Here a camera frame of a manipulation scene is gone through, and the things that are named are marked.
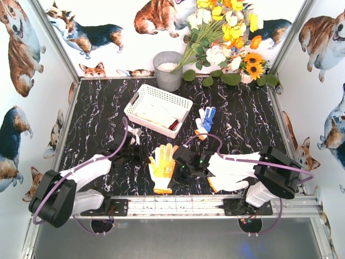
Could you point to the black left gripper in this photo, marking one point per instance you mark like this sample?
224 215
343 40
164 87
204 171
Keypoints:
137 153

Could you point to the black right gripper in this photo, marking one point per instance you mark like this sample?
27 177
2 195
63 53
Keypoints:
182 172

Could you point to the orange dotted work glove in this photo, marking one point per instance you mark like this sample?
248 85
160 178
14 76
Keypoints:
161 168

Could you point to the cream knit glove red cuff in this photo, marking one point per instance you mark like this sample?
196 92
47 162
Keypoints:
169 124

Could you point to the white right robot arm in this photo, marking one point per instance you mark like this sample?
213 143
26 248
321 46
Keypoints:
264 175

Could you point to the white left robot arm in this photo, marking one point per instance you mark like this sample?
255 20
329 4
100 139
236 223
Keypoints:
58 196

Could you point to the white plastic storage basket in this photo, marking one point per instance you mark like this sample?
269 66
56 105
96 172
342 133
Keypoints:
177 106

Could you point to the white cotton glove orange cuff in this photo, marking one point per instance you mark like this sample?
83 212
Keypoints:
229 183

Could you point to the blue dotted work glove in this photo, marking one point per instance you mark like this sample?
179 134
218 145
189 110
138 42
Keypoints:
204 123

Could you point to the grey metal bucket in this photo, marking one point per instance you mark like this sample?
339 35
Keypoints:
167 73

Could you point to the artificial flower bouquet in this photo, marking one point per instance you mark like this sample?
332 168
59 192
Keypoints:
225 34

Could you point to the aluminium front rail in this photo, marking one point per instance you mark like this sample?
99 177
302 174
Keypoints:
207 206

